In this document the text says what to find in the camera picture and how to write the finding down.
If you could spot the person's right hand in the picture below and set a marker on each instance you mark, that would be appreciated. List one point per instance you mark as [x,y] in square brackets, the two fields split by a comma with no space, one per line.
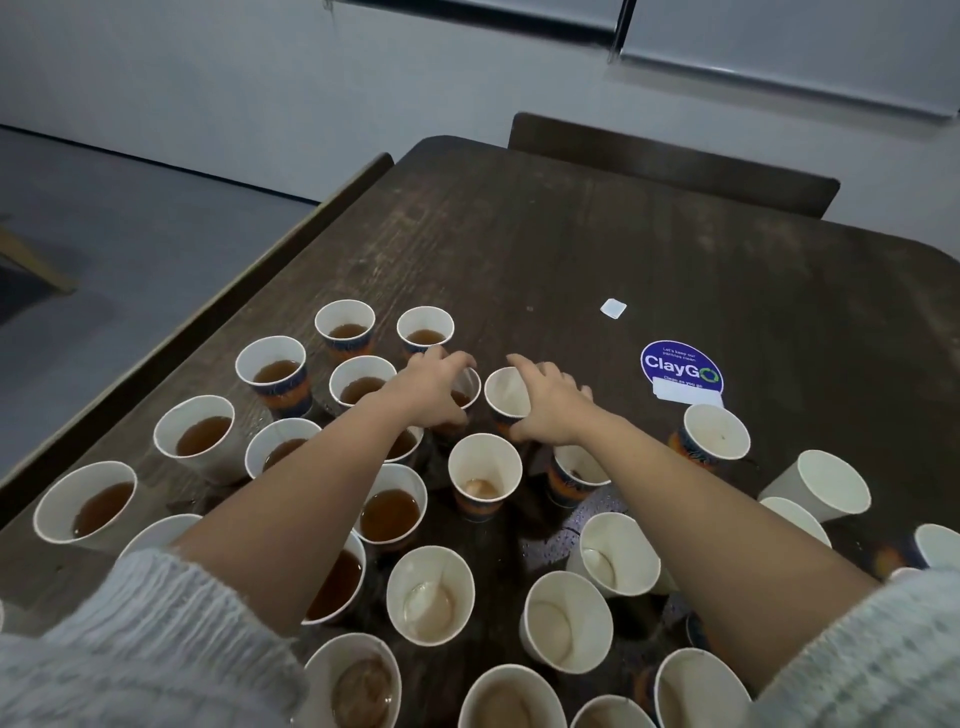
[549,408]

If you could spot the beige cushioned lounge chair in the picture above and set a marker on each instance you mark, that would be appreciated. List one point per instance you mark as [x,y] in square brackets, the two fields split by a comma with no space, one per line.
[23,258]

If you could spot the person's left forearm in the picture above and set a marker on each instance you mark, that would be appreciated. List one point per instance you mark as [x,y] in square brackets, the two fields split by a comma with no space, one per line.
[285,510]

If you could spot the group of paper cups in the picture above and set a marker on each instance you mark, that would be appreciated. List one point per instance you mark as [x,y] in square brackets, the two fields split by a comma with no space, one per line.
[210,458]

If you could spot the white wall panel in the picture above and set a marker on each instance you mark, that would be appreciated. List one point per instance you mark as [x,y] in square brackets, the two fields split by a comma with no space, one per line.
[555,9]
[795,45]

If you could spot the round blue sticker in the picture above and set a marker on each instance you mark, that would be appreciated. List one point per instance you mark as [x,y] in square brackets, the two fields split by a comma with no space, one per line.
[683,365]

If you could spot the dark wooden table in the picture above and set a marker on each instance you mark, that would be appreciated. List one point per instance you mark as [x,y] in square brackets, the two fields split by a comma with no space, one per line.
[750,270]

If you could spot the small white paper label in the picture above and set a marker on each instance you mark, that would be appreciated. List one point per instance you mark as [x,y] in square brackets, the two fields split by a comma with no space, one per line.
[612,308]

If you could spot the person's right forearm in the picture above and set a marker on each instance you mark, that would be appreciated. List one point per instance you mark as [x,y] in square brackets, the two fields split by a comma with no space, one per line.
[720,540]

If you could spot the dark wooden chair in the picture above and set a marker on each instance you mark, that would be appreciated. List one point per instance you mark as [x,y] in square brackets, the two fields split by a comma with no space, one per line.
[675,162]

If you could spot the person's left hand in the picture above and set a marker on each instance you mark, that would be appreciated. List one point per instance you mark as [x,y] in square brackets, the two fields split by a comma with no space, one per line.
[425,390]

